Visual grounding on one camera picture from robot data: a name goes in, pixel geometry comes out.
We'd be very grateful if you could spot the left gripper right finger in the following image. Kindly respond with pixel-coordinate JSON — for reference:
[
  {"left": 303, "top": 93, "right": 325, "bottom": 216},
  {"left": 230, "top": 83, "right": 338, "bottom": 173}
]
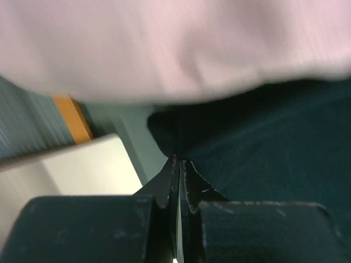
[{"left": 179, "top": 161, "right": 350, "bottom": 262}]

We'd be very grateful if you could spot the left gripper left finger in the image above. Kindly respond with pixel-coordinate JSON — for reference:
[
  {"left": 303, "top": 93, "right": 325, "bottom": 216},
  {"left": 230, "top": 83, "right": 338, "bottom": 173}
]
[{"left": 1, "top": 157, "right": 178, "bottom": 262}]

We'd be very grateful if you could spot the black t-shirt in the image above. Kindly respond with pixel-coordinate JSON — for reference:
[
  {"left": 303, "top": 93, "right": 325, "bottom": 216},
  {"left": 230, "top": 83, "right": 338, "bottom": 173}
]
[{"left": 148, "top": 79, "right": 350, "bottom": 243}]

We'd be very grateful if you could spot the orange wooden rack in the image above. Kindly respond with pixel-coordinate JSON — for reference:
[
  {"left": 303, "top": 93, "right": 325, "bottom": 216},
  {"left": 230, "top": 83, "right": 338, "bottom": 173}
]
[{"left": 53, "top": 96, "right": 93, "bottom": 144}]

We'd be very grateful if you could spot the pink t-shirt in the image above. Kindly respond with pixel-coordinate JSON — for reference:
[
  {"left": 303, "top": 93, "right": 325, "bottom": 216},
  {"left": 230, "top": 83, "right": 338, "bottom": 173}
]
[{"left": 1, "top": 1, "right": 350, "bottom": 102}]

